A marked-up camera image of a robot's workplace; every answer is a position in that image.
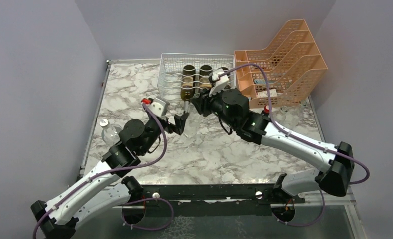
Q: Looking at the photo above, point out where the blue item in organizer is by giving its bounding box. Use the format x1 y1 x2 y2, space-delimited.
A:
254 79 266 85

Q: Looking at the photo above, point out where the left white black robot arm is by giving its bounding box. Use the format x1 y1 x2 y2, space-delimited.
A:
31 113 189 239

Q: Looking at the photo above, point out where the white wire wine rack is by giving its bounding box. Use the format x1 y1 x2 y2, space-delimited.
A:
157 53 235 101

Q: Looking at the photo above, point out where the peach plastic file organizer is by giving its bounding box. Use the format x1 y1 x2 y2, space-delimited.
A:
234 19 328 109

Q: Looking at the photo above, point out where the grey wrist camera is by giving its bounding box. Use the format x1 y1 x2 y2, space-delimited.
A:
141 97 170 118
209 68 229 97

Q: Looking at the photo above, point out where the green Primitivo wine bottle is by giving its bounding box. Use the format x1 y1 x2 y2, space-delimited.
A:
180 65 196 113

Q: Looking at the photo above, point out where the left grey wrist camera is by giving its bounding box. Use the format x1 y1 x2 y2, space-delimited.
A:
141 97 170 118

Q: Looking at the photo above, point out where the clear bottle silver cap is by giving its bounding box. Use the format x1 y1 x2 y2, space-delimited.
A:
99 119 122 146

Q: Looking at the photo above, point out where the purple cable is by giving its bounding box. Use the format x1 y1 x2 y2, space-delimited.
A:
220 63 371 228
32 103 168 239

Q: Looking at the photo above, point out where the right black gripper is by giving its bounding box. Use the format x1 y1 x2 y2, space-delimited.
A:
191 84 237 129

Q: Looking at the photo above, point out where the green wine bottle dark label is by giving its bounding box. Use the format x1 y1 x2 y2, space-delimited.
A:
217 67 233 90

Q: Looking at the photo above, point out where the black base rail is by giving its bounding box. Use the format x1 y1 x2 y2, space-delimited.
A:
121 183 305 217

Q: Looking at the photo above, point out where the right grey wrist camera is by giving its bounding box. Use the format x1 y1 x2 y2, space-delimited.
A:
209 68 229 97

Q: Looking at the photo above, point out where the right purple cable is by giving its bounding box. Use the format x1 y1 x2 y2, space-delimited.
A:
220 63 371 228

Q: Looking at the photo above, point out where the small red capped bottle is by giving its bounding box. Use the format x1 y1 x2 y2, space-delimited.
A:
261 105 270 116

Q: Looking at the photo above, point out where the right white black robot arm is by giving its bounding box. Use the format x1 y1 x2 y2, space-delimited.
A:
190 89 354 203

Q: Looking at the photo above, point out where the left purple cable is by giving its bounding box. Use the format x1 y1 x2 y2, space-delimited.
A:
32 103 168 239

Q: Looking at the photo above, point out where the clear glass bottle tall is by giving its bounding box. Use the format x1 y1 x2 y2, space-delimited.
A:
183 112 202 138

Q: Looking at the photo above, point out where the green wine bottle white label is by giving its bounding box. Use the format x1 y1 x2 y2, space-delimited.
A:
197 65 213 91

